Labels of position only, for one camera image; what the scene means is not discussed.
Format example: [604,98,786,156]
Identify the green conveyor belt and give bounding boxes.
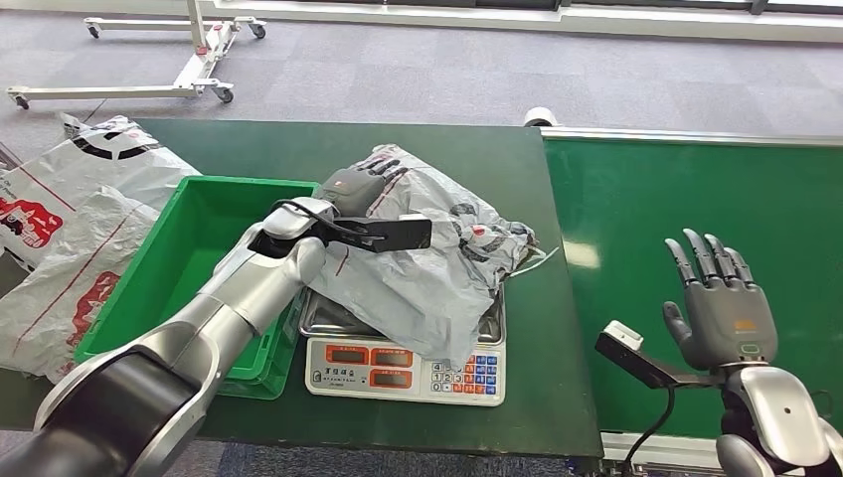
[540,126,843,462]

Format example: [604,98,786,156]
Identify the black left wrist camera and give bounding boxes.
[314,213,434,256]

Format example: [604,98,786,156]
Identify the white mailer bag red print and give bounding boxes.
[0,185,162,386]

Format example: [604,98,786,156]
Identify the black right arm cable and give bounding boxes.
[617,387,678,477]

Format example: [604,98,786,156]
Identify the white weighing scale steel tray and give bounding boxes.
[298,284,508,408]

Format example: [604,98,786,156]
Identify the white mailer bag black print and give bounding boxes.
[0,113,203,272]

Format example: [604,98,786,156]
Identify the green plastic basket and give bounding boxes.
[74,174,323,402]

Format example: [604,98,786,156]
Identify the white wheeled stand frame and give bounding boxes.
[6,0,268,112]

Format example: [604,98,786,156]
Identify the grey plastic mailer package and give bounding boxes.
[305,142,562,372]

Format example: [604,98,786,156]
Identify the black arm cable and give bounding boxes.
[270,198,388,242]
[617,387,678,477]

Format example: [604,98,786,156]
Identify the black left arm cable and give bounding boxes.
[270,198,388,242]

